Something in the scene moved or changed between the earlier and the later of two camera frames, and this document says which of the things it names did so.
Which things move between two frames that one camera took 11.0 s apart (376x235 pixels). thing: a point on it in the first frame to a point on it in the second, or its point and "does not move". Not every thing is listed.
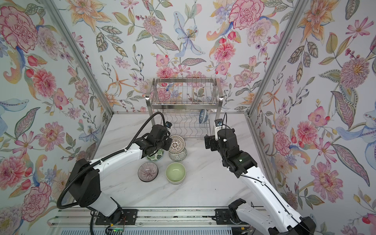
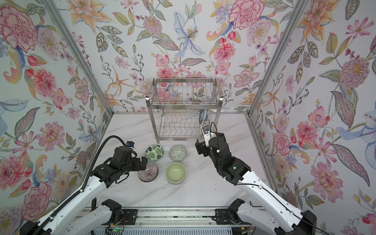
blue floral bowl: [203, 116] does not move
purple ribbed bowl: [147, 172] does not move
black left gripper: [169, 144] to [140, 166]
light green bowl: [175, 173] does not move
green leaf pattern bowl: [156, 156] does not move
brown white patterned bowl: [178, 144] to [202, 124]
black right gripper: [213, 142] to [202, 149]
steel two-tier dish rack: [190, 106] does not move
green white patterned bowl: [178, 157] does not move
